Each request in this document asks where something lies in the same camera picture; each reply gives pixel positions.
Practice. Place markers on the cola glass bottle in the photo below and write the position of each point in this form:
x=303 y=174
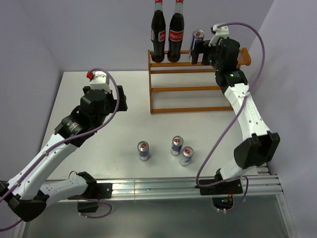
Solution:
x=158 y=33
x=176 y=33

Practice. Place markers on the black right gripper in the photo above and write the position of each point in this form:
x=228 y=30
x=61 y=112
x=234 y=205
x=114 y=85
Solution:
x=202 y=47

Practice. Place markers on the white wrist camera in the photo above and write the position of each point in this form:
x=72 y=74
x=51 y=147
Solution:
x=219 y=32
x=98 y=80

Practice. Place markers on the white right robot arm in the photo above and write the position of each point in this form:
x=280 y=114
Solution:
x=231 y=84

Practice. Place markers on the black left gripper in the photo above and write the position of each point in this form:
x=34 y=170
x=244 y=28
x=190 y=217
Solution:
x=122 y=105

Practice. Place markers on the silver blue can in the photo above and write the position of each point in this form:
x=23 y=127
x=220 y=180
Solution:
x=186 y=156
x=176 y=145
x=198 y=35
x=143 y=150

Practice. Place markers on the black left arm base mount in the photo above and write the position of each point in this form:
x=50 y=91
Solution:
x=93 y=199

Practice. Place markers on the orange wooden shelf rack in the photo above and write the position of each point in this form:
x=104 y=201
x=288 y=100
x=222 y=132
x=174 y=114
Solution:
x=183 y=87

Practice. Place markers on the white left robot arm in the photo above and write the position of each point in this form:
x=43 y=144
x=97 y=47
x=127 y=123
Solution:
x=27 y=194

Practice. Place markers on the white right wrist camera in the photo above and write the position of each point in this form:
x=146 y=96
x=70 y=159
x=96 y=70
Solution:
x=219 y=32

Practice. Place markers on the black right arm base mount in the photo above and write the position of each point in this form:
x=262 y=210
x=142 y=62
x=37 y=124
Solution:
x=226 y=190

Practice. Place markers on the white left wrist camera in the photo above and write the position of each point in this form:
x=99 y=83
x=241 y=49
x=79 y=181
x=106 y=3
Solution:
x=98 y=80

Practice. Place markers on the aluminium front rail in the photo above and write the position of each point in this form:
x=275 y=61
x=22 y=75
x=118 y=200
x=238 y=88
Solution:
x=178 y=188

